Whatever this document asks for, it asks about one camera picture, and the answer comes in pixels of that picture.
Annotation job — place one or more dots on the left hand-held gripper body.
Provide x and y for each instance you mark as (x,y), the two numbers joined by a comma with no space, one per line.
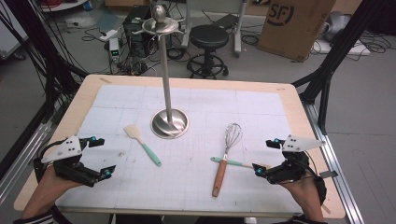
(67,174)

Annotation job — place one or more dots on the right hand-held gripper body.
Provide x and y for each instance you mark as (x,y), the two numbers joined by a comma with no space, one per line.
(289,171)

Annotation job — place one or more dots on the steel utensil stand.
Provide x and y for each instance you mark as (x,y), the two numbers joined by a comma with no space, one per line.
(174,124)

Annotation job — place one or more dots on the person's left hand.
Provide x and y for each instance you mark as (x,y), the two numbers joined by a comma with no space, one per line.
(53,188)

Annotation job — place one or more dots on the person's right hand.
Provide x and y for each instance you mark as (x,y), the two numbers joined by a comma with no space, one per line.
(303,191)

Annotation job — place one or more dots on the grey tape piece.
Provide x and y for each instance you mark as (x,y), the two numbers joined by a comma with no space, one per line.
(328,174)

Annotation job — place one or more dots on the white grid mat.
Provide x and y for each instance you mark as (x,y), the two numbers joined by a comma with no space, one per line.
(186,186)

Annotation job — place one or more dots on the small power supply unit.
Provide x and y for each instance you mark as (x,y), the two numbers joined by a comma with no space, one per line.
(114,46)

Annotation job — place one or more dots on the white power strip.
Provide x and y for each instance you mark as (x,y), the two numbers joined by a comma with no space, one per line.
(108,35)

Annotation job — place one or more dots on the brown cardboard box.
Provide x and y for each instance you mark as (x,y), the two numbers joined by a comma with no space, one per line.
(295,31)

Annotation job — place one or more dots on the black round stool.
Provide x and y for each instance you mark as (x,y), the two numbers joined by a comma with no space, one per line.
(208,37)

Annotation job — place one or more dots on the white floor board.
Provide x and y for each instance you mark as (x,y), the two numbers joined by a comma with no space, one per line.
(358,49)

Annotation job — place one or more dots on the black flat device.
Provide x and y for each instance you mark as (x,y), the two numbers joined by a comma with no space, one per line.
(227,21)

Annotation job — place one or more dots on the white board panel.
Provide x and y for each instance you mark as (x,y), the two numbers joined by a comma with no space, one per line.
(9,40)

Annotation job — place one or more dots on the black computer tower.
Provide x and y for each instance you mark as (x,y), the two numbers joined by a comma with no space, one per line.
(138,15)

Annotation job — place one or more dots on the grey bag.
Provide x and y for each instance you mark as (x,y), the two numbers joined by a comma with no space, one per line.
(337,23)

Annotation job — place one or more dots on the white round table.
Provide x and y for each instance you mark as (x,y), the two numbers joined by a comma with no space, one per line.
(62,6)

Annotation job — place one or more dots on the aluminium rail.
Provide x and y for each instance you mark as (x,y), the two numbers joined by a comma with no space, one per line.
(342,186)
(18,161)

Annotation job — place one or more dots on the black metal frame post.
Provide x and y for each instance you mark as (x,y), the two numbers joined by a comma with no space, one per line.
(330,62)

